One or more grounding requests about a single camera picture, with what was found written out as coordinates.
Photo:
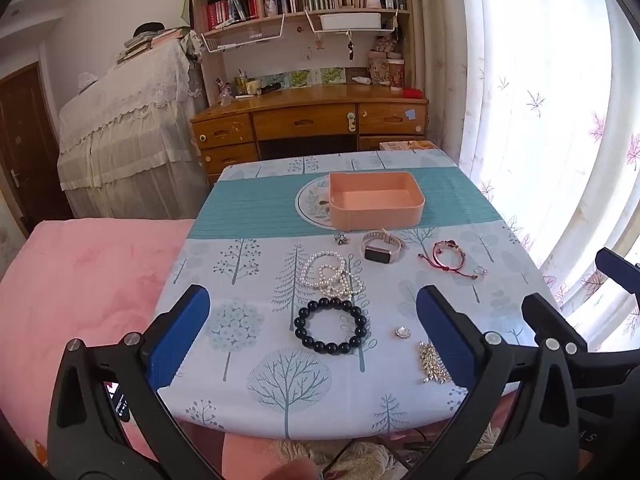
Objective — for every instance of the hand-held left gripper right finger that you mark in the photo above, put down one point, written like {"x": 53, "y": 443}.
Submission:
{"x": 445, "y": 335}

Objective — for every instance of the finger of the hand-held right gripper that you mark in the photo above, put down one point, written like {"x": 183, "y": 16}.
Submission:
{"x": 547, "y": 317}
{"x": 617, "y": 265}

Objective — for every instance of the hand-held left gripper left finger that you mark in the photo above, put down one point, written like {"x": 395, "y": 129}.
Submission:
{"x": 180, "y": 340}

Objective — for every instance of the silver rhinestone hair clip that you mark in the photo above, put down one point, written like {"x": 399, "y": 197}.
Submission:
{"x": 432, "y": 365}

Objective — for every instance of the round pearl brooch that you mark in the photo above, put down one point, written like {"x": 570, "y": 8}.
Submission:
{"x": 402, "y": 332}

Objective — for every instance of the white smartwatch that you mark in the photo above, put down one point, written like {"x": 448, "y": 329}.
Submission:
{"x": 380, "y": 250}

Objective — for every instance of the white pearl bead strand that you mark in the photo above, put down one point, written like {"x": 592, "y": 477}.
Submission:
{"x": 325, "y": 275}

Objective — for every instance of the pink plastic box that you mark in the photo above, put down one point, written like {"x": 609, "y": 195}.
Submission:
{"x": 375, "y": 205}

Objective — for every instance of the tree print tablecloth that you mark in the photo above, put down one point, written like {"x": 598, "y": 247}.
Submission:
{"x": 250, "y": 270}

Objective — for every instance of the pink blanket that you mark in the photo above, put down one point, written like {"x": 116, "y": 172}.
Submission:
{"x": 75, "y": 300}

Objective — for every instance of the beige fringed rug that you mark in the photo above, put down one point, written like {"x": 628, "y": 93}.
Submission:
{"x": 370, "y": 460}

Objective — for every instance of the orange cardboard box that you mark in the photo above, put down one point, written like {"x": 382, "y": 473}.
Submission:
{"x": 407, "y": 145}

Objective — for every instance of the floral sheer curtain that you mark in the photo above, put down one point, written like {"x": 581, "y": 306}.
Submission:
{"x": 530, "y": 85}

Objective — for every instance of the white lace cover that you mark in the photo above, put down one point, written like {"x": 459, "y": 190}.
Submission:
{"x": 130, "y": 125}

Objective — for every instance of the white drawer safety lock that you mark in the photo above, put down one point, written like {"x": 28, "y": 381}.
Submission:
{"x": 350, "y": 122}

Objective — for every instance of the small red box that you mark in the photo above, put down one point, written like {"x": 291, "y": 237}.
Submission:
{"x": 412, "y": 93}

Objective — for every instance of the wooden desk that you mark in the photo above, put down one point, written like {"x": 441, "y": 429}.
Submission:
{"x": 300, "y": 122}

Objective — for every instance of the brown wooden door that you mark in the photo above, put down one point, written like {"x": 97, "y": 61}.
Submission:
{"x": 25, "y": 145}

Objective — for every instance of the pale cup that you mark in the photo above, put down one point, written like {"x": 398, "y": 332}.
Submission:
{"x": 252, "y": 87}

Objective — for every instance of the red patterned canister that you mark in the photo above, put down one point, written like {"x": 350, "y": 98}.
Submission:
{"x": 397, "y": 74}

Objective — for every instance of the black flashlight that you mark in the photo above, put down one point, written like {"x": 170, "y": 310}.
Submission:
{"x": 270, "y": 89}

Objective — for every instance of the white lying bottle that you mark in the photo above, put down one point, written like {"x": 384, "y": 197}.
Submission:
{"x": 361, "y": 80}

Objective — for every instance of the beige patterned jar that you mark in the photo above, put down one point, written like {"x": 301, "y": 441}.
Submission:
{"x": 379, "y": 67}

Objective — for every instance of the row of plant pictures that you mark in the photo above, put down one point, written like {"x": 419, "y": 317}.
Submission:
{"x": 305, "y": 77}

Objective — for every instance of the stack of books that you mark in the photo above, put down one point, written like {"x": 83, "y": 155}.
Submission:
{"x": 145, "y": 42}

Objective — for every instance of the hanging keys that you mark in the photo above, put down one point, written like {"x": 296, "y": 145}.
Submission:
{"x": 350, "y": 46}

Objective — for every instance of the wooden bookshelf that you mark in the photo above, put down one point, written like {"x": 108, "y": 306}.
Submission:
{"x": 300, "y": 40}

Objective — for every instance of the white plastic tray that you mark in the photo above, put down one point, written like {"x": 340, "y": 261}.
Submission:
{"x": 350, "y": 21}

